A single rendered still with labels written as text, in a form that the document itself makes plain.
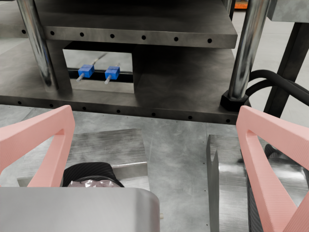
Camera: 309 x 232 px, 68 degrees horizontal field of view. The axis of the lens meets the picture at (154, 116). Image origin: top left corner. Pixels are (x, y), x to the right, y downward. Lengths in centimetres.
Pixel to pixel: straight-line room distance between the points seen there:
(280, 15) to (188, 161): 58
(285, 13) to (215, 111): 39
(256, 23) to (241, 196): 51
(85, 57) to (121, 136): 47
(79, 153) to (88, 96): 47
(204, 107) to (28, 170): 62
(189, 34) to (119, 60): 27
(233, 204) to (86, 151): 32
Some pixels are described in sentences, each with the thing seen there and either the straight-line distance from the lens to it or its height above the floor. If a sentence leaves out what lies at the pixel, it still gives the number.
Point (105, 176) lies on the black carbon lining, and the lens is 53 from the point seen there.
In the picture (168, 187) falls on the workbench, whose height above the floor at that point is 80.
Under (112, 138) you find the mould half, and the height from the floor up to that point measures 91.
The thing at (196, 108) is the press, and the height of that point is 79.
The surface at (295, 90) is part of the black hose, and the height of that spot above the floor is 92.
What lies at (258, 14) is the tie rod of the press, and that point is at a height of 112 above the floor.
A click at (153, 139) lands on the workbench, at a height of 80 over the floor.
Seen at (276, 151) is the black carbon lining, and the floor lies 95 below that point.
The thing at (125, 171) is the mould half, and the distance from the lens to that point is 50.
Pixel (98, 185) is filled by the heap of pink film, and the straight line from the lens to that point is 49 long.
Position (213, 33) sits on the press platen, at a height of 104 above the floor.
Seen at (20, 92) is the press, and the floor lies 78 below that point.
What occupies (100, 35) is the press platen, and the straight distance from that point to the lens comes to 90.
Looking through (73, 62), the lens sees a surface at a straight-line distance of 98.
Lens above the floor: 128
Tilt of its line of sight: 37 degrees down
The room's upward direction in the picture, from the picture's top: straight up
